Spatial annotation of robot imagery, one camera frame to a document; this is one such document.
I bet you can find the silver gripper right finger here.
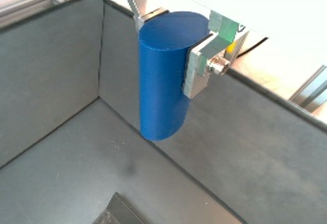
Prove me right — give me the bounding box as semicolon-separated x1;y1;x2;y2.
183;11;239;99

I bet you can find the blue oval cylinder peg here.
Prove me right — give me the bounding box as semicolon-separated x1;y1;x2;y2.
138;11;208;141

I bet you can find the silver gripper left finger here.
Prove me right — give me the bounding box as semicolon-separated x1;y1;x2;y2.
118;0;170;34

